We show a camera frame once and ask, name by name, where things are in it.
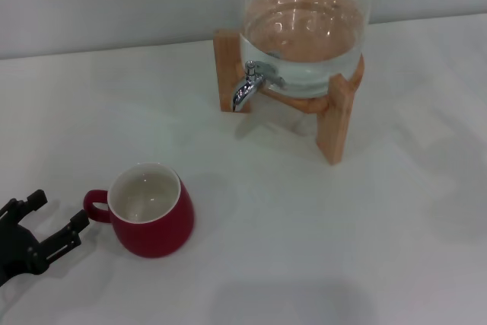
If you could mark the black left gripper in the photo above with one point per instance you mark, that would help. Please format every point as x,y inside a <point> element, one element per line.
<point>17,249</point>

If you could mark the red ceramic cup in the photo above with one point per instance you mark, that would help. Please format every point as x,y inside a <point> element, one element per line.
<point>160,233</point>

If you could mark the chrome faucet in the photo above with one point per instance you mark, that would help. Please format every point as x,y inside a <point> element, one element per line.
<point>247,87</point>

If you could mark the clear glass water dispenser jar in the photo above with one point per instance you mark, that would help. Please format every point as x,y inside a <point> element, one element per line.
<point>304,70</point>

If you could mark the wooden dispenser stand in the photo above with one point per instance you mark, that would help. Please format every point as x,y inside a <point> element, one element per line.
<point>336,127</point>

